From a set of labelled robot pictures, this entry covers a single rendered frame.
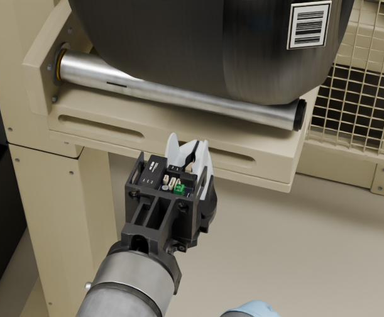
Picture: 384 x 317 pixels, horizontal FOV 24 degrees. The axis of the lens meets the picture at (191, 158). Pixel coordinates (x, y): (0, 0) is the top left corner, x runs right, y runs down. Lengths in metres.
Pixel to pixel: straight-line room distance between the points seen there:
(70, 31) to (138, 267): 0.53
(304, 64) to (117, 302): 0.35
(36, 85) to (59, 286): 0.75
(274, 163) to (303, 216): 1.01
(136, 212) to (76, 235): 0.84
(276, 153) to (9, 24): 0.44
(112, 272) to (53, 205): 0.84
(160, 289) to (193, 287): 1.26
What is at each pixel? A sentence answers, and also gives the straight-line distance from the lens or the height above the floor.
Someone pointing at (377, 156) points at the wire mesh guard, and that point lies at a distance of 1.96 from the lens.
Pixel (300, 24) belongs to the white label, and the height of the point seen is 1.18.
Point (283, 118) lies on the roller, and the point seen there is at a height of 0.91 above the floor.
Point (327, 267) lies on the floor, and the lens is 2.16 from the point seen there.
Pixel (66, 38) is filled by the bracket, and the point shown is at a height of 0.92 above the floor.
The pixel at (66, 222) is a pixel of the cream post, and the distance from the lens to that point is 1.71.
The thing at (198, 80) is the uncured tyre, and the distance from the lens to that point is 1.05.
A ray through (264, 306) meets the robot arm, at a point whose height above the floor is 1.00.
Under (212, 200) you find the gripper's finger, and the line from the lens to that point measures 0.97.
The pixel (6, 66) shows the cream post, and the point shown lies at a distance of 1.44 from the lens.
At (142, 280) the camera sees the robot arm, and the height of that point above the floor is 1.09.
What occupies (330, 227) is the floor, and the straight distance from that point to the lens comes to 2.23.
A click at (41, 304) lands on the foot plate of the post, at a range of 2.10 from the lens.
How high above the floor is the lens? 1.80
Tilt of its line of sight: 50 degrees down
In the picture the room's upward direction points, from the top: straight up
